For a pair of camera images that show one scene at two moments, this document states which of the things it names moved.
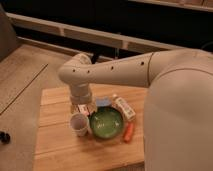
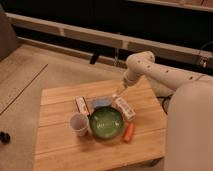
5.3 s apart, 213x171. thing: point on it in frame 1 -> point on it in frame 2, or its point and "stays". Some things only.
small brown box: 83,108 stays
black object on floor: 4,138 stays
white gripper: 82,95 -> 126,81
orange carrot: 128,133 stays
